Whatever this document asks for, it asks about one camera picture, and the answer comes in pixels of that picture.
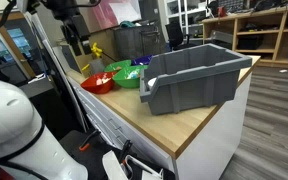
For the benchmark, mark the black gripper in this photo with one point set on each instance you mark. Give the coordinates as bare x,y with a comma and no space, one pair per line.
71,25

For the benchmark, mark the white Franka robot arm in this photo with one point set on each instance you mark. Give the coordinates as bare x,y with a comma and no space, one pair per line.
7,120

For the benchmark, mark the red plastic bowl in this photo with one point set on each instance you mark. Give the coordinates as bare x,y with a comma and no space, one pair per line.
97,86

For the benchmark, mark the green bowl with small items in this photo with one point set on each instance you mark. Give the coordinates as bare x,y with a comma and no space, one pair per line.
125,81

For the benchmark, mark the navy blue bowl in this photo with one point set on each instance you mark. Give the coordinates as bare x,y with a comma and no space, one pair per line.
142,60

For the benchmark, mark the gray plastic storage bin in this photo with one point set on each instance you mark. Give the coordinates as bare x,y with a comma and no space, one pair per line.
190,90

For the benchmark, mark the yellow toy figure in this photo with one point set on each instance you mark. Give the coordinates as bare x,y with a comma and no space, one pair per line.
96,50

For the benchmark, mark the small gray cup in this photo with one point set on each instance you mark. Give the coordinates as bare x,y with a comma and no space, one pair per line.
97,66

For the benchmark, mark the pink sheet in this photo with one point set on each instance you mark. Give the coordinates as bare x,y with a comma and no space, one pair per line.
107,15

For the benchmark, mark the teal cloth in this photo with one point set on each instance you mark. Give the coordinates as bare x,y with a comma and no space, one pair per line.
128,24

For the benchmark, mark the black office chair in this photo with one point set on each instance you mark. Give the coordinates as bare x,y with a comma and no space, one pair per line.
174,35

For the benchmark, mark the white shelf unit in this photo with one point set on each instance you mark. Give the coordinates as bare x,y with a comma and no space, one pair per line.
184,13

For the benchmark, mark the red item on shelf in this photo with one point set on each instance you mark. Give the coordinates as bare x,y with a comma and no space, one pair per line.
222,11

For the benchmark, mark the white cabinet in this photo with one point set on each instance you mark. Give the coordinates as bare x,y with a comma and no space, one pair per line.
214,146

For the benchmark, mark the black box in shelf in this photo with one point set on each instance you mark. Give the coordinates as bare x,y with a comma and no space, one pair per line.
250,42

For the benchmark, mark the wooden shelf unit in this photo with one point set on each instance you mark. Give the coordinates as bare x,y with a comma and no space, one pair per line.
277,33

